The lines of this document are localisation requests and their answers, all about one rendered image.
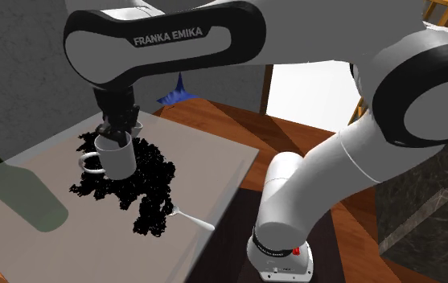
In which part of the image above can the small white cup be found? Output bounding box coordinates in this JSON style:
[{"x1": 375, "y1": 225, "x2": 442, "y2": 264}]
[{"x1": 130, "y1": 120, "x2": 145, "y2": 138}]

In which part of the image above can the white mug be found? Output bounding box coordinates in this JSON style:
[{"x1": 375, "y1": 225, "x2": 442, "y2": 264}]
[{"x1": 78, "y1": 130, "x2": 138, "y2": 181}]

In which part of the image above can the blue pointed object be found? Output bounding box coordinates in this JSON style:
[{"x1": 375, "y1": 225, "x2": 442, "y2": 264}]
[{"x1": 156, "y1": 72, "x2": 199, "y2": 106}]

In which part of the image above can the grey table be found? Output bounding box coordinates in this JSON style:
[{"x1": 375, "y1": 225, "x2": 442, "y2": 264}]
[{"x1": 0, "y1": 110, "x2": 261, "y2": 283}]

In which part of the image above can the green glass bottle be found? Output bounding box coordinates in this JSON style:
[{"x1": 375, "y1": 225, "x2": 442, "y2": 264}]
[{"x1": 0, "y1": 142, "x2": 70, "y2": 233}]

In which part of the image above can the white spoon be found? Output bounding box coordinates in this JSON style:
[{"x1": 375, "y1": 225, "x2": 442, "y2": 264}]
[{"x1": 167, "y1": 205, "x2": 216, "y2": 232}]

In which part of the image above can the dark marble counter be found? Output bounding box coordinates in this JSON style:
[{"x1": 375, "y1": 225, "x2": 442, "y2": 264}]
[{"x1": 373, "y1": 134, "x2": 448, "y2": 283}]

